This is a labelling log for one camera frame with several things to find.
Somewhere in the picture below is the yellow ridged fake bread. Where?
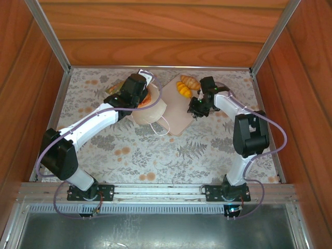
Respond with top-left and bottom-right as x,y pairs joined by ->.
176,81 -> 193,99

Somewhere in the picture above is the striped long fake bread roll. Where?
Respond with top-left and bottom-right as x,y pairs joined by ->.
181,74 -> 202,91

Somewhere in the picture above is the floral paper bag with handles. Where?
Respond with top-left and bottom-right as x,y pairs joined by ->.
104,77 -> 171,136

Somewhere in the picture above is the pink rectangular tray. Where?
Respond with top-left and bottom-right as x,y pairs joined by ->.
158,74 -> 205,137

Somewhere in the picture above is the floral table cover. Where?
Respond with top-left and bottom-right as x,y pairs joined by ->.
32,67 -> 285,184

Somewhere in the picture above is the grey metal sheet panel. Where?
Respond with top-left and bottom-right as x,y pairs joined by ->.
18,212 -> 299,249

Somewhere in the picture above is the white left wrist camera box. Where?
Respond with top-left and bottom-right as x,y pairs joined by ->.
137,68 -> 154,84

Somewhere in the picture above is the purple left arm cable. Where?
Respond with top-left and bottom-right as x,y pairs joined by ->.
37,68 -> 163,220

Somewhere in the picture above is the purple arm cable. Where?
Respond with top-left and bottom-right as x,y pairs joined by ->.
37,68 -> 163,220
215,81 -> 288,220

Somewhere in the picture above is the aluminium back rail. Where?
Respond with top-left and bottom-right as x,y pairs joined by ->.
70,65 -> 252,71

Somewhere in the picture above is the aluminium side rail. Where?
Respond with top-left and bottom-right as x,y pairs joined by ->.
249,70 -> 287,184
28,71 -> 71,182

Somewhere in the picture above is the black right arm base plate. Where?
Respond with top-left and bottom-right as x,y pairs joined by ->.
204,183 -> 252,202

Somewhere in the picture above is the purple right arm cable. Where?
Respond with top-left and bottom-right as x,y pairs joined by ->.
215,81 -> 288,220

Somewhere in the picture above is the aluminium frame post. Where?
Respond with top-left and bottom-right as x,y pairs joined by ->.
24,0 -> 72,75
248,0 -> 303,75

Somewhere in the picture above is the aluminium mounting rail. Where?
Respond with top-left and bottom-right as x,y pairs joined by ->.
17,182 -> 296,205

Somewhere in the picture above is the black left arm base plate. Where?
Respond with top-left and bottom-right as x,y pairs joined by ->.
66,183 -> 115,202

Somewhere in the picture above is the grey slotted cable duct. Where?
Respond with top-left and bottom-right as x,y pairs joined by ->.
27,203 -> 288,215

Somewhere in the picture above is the aluminium lower frame bar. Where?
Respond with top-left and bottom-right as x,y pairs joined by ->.
285,204 -> 316,249
0,201 -> 31,249

